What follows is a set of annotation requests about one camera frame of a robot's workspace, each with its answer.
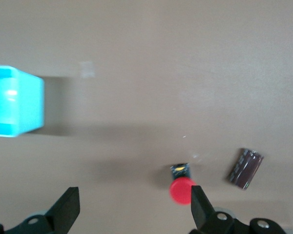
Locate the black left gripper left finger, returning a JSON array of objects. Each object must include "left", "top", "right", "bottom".
[{"left": 0, "top": 187, "right": 81, "bottom": 234}]

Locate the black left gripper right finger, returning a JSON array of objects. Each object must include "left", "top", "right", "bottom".
[{"left": 189, "top": 185, "right": 288, "bottom": 234}]

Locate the red mushroom push button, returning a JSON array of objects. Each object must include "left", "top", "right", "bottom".
[{"left": 169, "top": 162, "right": 197, "bottom": 205}]

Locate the dark brown cylindrical capacitor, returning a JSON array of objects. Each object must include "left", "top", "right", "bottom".
[{"left": 226, "top": 148, "right": 264, "bottom": 191}]

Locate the teal plastic bin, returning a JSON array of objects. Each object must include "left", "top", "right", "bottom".
[{"left": 0, "top": 64, "right": 45, "bottom": 138}]

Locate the clear tape piece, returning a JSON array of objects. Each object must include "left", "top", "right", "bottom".
[{"left": 79, "top": 60, "right": 96, "bottom": 78}]

